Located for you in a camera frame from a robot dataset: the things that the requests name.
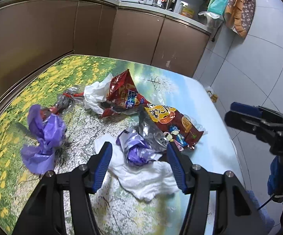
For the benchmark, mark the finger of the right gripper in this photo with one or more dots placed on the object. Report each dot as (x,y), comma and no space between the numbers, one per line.
(242,122)
(246,109)

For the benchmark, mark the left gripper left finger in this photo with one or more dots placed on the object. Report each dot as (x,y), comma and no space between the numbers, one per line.
(98,165)

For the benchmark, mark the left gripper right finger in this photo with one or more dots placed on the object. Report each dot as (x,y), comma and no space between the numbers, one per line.
(181,168)

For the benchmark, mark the yellow red snack bag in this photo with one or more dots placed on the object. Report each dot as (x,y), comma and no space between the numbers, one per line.
(174,125)

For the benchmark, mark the white paper towel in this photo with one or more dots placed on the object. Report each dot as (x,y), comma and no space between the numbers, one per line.
(145,182)

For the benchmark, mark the crumpled purple silver wrapper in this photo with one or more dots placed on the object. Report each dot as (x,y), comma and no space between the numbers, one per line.
(143,143)

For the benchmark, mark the cooking oil bottle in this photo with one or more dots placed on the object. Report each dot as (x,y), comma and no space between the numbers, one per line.
(212,96)

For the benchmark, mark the purple plastic bag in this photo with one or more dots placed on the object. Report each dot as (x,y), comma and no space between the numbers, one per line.
(50,134)

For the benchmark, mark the white crumpled tissue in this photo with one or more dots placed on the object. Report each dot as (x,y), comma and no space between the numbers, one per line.
(96,93)

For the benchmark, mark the clear red crumpled wrapper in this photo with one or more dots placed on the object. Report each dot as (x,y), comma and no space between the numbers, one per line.
(66,100)

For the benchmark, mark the orange brown hanging apron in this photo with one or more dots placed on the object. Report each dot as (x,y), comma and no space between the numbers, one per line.
(239,16)

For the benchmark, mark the teal hanging bag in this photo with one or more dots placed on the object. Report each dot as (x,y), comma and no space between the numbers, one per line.
(217,6)

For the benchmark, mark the yellow bottle on counter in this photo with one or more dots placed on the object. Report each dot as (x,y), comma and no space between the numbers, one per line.
(186,10)

